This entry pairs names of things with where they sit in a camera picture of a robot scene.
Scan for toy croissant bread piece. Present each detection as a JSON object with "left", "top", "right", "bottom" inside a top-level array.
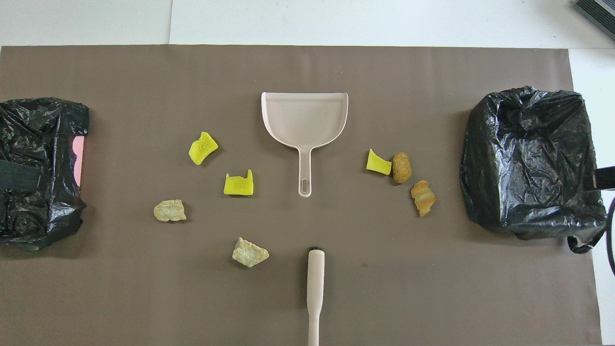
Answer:
[
  {"left": 410, "top": 180, "right": 437, "bottom": 217},
  {"left": 153, "top": 199, "right": 187, "bottom": 223},
  {"left": 232, "top": 237, "right": 270, "bottom": 268}
]

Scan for yellow ridged foam piece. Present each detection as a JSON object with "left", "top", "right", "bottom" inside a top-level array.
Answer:
[{"left": 188, "top": 131, "right": 219, "bottom": 166}]

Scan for brown round toy bread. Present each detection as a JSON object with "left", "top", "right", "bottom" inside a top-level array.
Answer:
[{"left": 392, "top": 152, "right": 413, "bottom": 185}]

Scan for yellow notched foam piece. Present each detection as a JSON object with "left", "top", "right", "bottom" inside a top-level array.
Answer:
[{"left": 223, "top": 169, "right": 254, "bottom": 197}]

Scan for yellow foam wedge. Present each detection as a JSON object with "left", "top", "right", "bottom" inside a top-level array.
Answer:
[{"left": 366, "top": 148, "right": 393, "bottom": 176}]

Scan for beige plastic dustpan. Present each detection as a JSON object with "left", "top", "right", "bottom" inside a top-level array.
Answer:
[{"left": 261, "top": 92, "right": 349, "bottom": 198}]

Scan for beige hand brush black bristles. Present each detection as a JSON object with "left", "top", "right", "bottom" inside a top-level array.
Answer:
[{"left": 307, "top": 246, "right": 325, "bottom": 346}]

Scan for black bag pink bin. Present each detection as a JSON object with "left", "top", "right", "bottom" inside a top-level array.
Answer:
[{"left": 0, "top": 97, "right": 90, "bottom": 251}]

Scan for black bag lined bin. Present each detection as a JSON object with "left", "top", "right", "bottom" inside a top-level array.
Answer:
[{"left": 459, "top": 86, "right": 610, "bottom": 254}]

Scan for dark grey ribbed device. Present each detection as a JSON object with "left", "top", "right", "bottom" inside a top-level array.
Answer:
[{"left": 573, "top": 0, "right": 615, "bottom": 41}]

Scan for brown paper table mat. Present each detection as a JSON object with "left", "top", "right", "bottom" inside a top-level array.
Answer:
[{"left": 0, "top": 45, "right": 603, "bottom": 346}]

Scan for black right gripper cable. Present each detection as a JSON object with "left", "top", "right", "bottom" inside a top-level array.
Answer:
[{"left": 606, "top": 196, "right": 615, "bottom": 277}]

